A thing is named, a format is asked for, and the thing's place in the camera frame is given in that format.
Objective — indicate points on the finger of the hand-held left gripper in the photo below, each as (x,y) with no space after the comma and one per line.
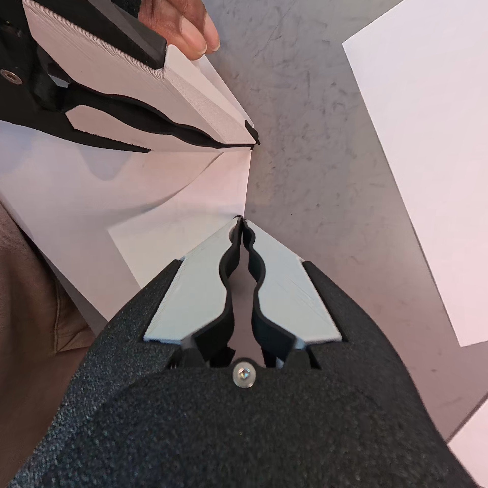
(106,122)
(114,72)

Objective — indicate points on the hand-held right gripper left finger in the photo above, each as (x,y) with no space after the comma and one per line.
(190,301)

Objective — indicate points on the person's left hand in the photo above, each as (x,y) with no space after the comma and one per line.
(179,23)

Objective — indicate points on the white paper sheet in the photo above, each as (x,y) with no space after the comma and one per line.
(114,190)
(476,450)
(438,152)

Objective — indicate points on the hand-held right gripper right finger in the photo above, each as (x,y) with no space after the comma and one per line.
(293,301)

